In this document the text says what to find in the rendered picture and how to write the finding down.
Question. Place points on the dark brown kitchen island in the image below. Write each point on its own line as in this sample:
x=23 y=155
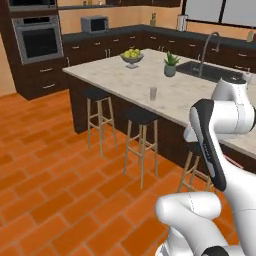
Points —
x=166 y=133

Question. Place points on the dark brown cupboard run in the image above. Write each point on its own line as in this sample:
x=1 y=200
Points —
x=133 y=41

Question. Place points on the yellow-green fruit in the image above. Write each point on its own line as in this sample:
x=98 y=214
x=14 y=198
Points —
x=136 y=52
x=128 y=53

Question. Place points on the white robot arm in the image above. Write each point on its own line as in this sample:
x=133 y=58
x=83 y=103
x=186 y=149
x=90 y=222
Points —
x=233 y=113

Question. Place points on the silver wall oven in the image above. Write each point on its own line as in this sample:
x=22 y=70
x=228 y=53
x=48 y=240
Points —
x=37 y=40

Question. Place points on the dark brown tall oven cabinet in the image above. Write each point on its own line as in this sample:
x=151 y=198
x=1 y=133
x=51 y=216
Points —
x=40 y=78

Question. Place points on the small knife block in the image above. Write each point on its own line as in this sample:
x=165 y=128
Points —
x=153 y=19

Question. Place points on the green potted plant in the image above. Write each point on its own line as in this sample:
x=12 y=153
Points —
x=171 y=65

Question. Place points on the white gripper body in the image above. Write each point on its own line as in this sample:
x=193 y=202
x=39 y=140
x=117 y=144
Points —
x=191 y=134

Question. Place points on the clear glass cup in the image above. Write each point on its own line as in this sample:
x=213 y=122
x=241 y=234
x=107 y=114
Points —
x=153 y=94

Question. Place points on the black framed window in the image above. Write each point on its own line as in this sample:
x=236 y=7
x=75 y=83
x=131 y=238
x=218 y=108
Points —
x=220 y=11

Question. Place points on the silver microwave oven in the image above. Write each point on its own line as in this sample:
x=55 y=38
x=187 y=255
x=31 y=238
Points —
x=94 y=24

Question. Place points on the dark sink basin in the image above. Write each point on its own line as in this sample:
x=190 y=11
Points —
x=206 y=70

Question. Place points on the grey curved tap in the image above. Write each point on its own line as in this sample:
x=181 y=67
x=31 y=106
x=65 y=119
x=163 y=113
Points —
x=205 y=45

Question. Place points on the black seat wooden bar stool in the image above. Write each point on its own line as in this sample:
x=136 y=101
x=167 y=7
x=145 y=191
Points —
x=194 y=166
x=141 y=116
x=96 y=95

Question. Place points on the grey fruit bowl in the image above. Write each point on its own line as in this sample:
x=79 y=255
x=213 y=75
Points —
x=132 y=60

